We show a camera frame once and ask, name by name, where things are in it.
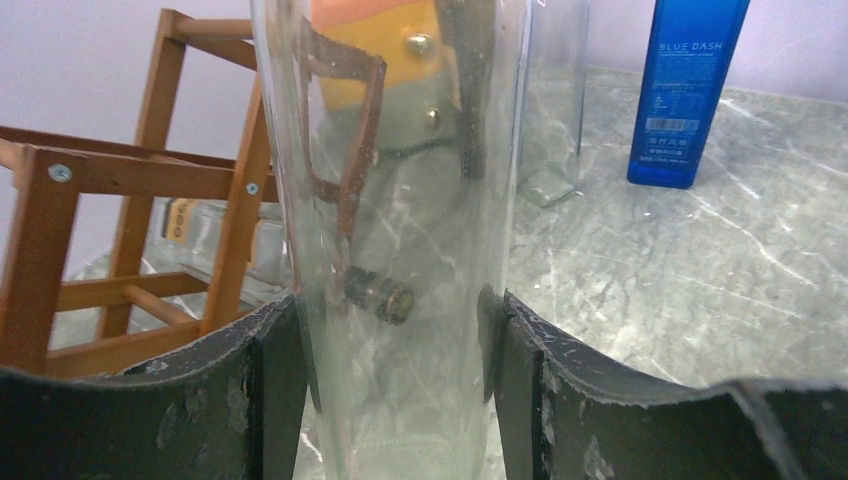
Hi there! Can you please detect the blue square bottle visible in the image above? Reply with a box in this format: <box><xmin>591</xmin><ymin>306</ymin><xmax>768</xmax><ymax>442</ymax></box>
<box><xmin>626</xmin><ymin>0</ymin><xmax>750</xmax><ymax>189</ymax></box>

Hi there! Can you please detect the cream orange yellow cylinder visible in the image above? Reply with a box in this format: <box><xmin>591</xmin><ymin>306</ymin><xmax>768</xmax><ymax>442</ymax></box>
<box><xmin>307</xmin><ymin>0</ymin><xmax>465</xmax><ymax>157</ymax></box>

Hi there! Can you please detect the olive green wine bottle right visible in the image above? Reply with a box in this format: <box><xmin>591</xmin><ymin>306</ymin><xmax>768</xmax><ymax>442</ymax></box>
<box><xmin>434</xmin><ymin>0</ymin><xmax>496</xmax><ymax>180</ymax></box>

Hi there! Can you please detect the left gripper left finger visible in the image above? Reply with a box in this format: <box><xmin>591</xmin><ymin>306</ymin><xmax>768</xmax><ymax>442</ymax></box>
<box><xmin>1</xmin><ymin>297</ymin><xmax>307</xmax><ymax>479</ymax></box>

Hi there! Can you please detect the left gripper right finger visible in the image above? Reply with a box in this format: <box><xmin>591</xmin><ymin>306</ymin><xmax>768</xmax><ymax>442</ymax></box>
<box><xmin>478</xmin><ymin>287</ymin><xmax>847</xmax><ymax>479</ymax></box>

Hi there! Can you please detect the brown wooden wine rack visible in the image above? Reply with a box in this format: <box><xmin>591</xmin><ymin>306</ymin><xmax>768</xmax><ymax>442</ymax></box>
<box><xmin>1</xmin><ymin>9</ymin><xmax>277</xmax><ymax>378</ymax></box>

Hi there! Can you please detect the clear tall glass bottle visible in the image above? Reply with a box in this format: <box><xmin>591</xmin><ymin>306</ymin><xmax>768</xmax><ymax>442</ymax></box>
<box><xmin>251</xmin><ymin>1</ymin><xmax>531</xmax><ymax>479</ymax></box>

